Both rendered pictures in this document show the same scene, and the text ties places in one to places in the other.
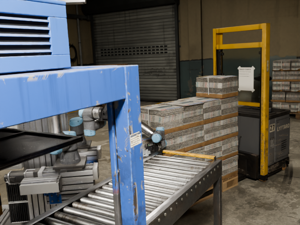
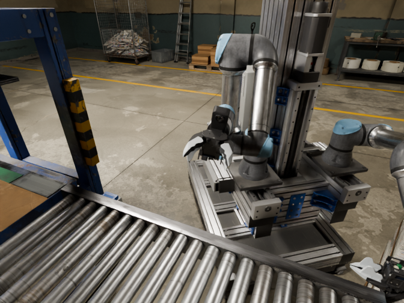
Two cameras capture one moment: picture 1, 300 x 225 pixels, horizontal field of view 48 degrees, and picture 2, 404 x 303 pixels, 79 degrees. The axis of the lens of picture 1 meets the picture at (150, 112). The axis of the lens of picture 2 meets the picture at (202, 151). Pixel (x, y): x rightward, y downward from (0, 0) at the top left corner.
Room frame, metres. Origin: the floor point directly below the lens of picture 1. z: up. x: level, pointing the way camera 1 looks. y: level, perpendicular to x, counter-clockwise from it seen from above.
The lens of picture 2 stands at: (1.99, -0.38, 1.56)
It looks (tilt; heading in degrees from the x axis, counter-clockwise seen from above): 31 degrees down; 82
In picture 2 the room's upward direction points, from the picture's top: straight up
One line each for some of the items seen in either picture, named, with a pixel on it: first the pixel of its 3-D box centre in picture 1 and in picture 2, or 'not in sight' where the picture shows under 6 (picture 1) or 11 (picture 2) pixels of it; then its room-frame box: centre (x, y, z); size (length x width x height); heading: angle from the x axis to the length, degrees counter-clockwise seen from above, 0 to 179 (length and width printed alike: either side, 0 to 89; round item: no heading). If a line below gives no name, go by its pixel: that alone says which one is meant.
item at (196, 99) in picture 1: (198, 99); not in sight; (3.59, -0.53, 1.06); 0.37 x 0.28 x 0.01; 40
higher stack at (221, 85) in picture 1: (217, 131); not in sight; (3.78, -0.77, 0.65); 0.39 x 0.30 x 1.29; 39
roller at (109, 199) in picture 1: (121, 204); (103, 268); (1.72, 0.18, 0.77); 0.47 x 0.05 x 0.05; 59
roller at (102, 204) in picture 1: (114, 209); (89, 261); (1.66, 0.22, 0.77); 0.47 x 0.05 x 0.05; 59
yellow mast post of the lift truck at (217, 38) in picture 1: (218, 97); not in sight; (4.31, -0.90, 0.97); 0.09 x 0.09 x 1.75; 39
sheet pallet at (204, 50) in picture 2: not in sight; (214, 57); (3.30, 6.69, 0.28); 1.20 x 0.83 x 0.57; 149
